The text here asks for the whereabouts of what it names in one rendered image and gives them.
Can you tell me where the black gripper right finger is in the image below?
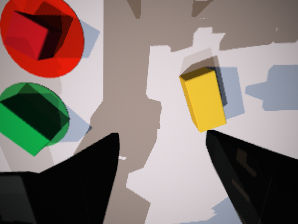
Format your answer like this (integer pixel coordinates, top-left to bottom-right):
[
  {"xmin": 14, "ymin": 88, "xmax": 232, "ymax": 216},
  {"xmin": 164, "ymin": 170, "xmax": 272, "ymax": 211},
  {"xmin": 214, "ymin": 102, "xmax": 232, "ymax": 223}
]
[{"xmin": 206, "ymin": 130, "xmax": 298, "ymax": 224}]

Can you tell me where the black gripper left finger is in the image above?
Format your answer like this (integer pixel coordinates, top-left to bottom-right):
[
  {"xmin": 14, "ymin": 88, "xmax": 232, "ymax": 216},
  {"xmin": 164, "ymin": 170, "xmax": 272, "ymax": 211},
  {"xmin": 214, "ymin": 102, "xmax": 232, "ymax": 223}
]
[{"xmin": 0, "ymin": 133, "xmax": 120, "ymax": 224}]

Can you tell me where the red cube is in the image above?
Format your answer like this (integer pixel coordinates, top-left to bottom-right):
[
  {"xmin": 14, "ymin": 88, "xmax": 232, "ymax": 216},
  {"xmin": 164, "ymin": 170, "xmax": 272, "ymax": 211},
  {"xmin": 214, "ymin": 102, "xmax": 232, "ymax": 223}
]
[{"xmin": 4, "ymin": 10, "xmax": 62, "ymax": 61}]

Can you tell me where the yellow block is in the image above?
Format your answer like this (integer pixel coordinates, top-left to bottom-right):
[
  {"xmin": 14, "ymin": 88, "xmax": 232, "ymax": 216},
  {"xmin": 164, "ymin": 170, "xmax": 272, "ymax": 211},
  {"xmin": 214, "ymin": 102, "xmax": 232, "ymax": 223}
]
[{"xmin": 179, "ymin": 67, "xmax": 226, "ymax": 133}]

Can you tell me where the green circle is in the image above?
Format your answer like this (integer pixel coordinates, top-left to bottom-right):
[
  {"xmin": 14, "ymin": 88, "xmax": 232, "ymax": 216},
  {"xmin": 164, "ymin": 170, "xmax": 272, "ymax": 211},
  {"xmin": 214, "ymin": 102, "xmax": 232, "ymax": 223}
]
[{"xmin": 0, "ymin": 82, "xmax": 69, "ymax": 147}]

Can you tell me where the green block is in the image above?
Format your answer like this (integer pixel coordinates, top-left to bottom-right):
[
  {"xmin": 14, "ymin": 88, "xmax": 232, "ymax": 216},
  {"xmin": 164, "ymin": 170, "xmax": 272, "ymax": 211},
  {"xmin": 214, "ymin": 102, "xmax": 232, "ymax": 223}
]
[{"xmin": 0, "ymin": 94, "xmax": 61, "ymax": 156}]

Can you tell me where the red circle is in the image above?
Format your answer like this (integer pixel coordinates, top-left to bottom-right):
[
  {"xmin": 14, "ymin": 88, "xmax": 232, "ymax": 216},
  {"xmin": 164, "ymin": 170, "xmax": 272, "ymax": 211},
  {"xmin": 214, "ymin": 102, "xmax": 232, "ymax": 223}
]
[{"xmin": 0, "ymin": 0, "xmax": 84, "ymax": 78}]

